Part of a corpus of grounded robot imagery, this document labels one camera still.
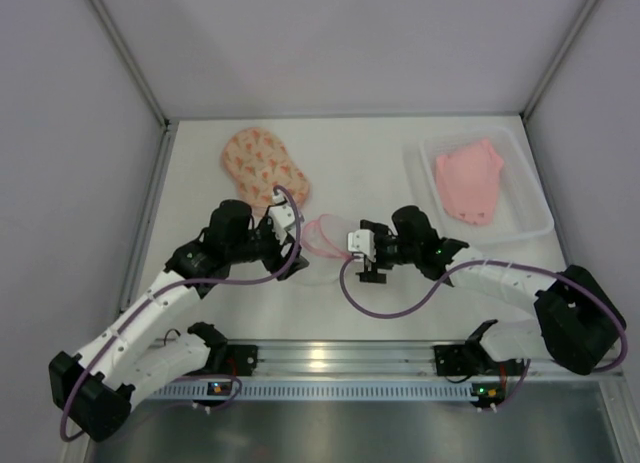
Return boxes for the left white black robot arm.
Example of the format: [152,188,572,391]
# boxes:
[48,186,309,443]

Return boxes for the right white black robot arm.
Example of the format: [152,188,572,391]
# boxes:
[347,206,629,375]

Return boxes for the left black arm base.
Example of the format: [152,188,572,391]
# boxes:
[199,343,258,376]

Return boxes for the slotted grey cable duct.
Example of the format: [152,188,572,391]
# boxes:
[150,381,503,402]

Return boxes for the floral orange bra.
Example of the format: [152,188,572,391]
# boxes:
[221,127,311,215]

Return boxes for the white mesh laundry bag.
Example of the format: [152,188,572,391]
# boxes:
[299,213,358,286]

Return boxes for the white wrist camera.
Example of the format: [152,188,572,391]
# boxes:
[267,193,304,244]
[347,229,376,261]

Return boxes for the clear plastic bin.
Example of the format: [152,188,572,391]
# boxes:
[402,125,554,246]

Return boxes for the pink cloth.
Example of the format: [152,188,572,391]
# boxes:
[435,138,504,226]

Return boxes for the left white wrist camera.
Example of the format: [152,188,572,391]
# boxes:
[267,193,304,244]

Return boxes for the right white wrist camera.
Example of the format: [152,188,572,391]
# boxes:
[347,229,376,261]

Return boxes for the aluminium front rail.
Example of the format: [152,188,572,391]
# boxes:
[149,338,624,382]

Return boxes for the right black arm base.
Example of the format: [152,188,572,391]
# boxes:
[433,336,525,377]

